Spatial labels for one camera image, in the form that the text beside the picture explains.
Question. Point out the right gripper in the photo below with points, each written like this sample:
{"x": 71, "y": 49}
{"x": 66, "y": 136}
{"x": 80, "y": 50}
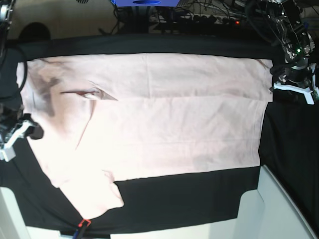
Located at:
{"x": 11, "y": 120}

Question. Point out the pink T-shirt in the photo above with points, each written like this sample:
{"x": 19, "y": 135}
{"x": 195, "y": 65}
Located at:
{"x": 109, "y": 118}

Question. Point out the red black clamp bottom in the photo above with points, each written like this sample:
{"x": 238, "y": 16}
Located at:
{"x": 82, "y": 226}

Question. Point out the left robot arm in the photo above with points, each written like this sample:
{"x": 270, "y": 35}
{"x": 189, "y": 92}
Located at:
{"x": 283, "y": 17}

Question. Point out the black power strip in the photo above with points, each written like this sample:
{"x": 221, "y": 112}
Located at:
{"x": 191, "y": 18}

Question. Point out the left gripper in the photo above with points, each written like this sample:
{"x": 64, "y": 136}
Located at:
{"x": 287, "y": 75}

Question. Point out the white camera bracket right arm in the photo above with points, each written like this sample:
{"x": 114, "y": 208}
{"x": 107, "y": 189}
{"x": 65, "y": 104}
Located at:
{"x": 8, "y": 137}

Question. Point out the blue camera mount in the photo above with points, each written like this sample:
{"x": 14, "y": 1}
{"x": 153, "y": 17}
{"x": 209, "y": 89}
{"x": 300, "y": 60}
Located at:
{"x": 127, "y": 3}

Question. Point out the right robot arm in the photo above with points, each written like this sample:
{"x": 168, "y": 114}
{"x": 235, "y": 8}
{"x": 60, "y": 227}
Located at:
{"x": 6, "y": 13}

